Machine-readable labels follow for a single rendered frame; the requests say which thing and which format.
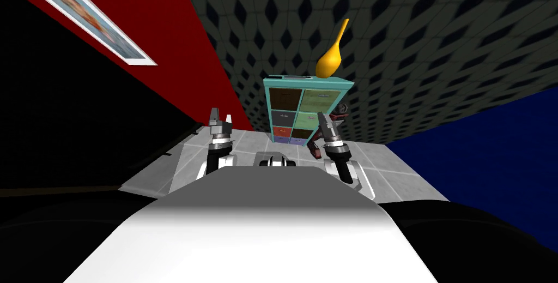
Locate yellow long-necked vase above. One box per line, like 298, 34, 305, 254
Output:
315, 18, 350, 79

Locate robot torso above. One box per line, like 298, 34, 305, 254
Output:
63, 154, 439, 283

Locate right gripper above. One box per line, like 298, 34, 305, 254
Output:
317, 111, 346, 145

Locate white framed wall picture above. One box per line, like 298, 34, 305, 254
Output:
6, 0, 158, 67

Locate teal cabinet with coloured drawers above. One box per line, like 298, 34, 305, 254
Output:
263, 75, 355, 146

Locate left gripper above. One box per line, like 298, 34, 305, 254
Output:
208, 107, 234, 141

